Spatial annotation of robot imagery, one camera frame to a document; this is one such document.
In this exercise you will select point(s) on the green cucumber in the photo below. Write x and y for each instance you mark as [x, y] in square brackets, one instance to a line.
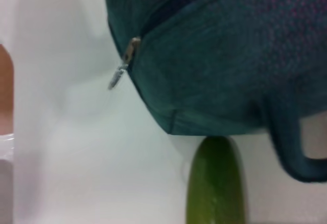
[217, 183]

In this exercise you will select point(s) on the dark teal lunch bag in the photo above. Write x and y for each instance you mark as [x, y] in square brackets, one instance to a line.
[217, 68]

